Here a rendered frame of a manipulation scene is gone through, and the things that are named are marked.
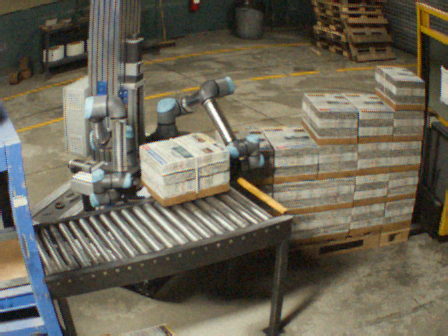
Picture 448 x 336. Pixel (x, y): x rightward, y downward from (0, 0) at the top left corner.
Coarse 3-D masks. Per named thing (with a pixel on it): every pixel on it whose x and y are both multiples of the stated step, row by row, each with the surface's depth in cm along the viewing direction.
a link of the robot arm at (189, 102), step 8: (216, 80) 358; (224, 80) 360; (224, 88) 358; (232, 88) 362; (184, 96) 391; (192, 96) 383; (216, 96) 357; (224, 96) 364; (184, 104) 389; (192, 104) 385; (200, 104) 383; (184, 112) 393; (192, 112) 399
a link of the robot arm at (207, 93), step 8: (200, 88) 355; (208, 88) 352; (216, 88) 355; (200, 96) 353; (208, 96) 351; (208, 104) 351; (216, 104) 351; (208, 112) 352; (216, 112) 350; (216, 120) 349; (224, 120) 349; (216, 128) 350; (224, 128) 348; (224, 136) 347; (232, 136) 347; (224, 144) 349; (232, 144) 346; (240, 144) 348; (232, 152) 343; (240, 152) 346
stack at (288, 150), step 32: (256, 128) 404; (288, 128) 405; (288, 160) 379; (320, 160) 383; (352, 160) 387; (384, 160) 392; (288, 192) 386; (320, 192) 391; (352, 192) 396; (384, 192) 402; (320, 224) 401; (352, 224) 407; (256, 256) 418; (320, 256) 412
